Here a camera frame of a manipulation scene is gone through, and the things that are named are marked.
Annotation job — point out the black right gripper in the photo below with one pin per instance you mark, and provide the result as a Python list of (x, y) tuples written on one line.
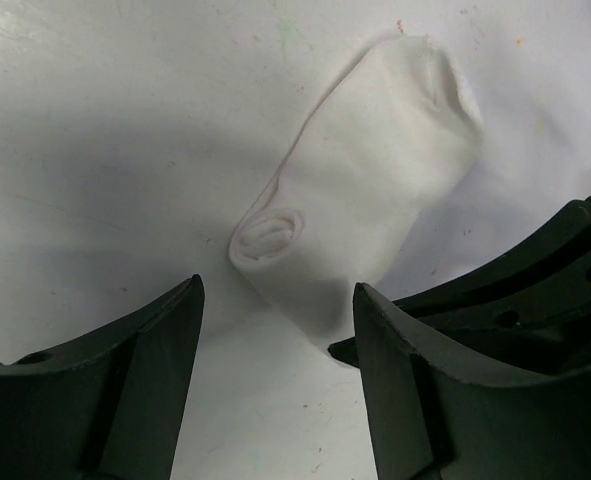
[(529, 308)]

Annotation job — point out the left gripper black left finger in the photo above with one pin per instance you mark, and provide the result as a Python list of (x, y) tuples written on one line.
[(108, 404)]

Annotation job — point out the white sock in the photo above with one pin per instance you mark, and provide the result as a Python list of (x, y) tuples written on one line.
[(396, 134)]

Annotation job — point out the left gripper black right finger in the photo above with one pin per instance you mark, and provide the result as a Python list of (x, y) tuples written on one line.
[(440, 410)]

